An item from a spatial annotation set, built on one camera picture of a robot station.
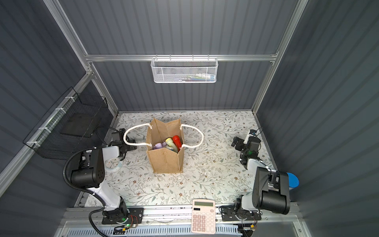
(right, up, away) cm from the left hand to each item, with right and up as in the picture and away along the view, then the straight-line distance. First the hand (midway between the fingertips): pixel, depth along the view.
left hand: (131, 143), depth 99 cm
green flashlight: (+27, +1, -5) cm, 28 cm away
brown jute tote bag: (+27, -8, -18) cm, 33 cm away
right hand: (+75, +3, -7) cm, 75 cm away
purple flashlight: (+22, 0, -14) cm, 26 cm away
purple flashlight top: (+23, 0, -3) cm, 23 cm away
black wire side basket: (-19, +13, -25) cm, 34 cm away
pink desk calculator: (+47, -33, -27) cm, 64 cm away
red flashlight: (+32, +2, -6) cm, 33 cm away
